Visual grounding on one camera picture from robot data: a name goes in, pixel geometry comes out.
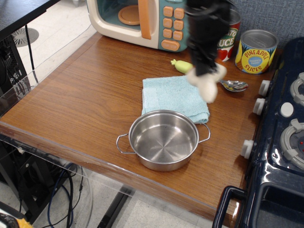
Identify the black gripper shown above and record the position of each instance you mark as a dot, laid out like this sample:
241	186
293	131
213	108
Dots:
206	28

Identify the plush white brown mushroom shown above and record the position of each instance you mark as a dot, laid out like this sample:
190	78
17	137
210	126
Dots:
207	83

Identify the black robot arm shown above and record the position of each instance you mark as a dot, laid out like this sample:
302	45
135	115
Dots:
206	5

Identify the toy microwave cream teal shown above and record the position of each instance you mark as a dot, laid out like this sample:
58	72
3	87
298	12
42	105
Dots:
158	24

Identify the tomato sauce can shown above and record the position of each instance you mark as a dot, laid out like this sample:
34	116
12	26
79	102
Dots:
226	43

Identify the light blue folded cloth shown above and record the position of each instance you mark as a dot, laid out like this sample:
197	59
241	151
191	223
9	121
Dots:
176	94

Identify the white stove knob upper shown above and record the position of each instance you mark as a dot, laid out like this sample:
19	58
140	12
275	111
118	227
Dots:
264	87

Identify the white stove knob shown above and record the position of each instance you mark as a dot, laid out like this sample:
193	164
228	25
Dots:
247	148
259	105
264	87

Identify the white stove knob middle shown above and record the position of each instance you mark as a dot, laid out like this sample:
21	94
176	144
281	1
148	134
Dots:
259	105

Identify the stainless steel pot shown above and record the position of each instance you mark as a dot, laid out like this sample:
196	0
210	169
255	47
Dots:
164	140

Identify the white stove knob lower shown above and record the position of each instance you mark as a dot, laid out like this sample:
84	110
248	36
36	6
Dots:
247	148

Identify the dark blue toy stove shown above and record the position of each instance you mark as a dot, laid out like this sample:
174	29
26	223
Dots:
274	192

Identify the floor vent grille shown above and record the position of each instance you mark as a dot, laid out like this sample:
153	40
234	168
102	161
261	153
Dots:
20	36

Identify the black desk at left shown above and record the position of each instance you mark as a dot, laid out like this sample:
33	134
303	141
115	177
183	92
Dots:
14	14

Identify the clear acrylic table guard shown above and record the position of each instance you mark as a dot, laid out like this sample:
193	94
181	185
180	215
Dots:
32	80

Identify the spoon with green handle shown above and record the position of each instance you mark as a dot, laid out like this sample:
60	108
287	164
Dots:
233	86

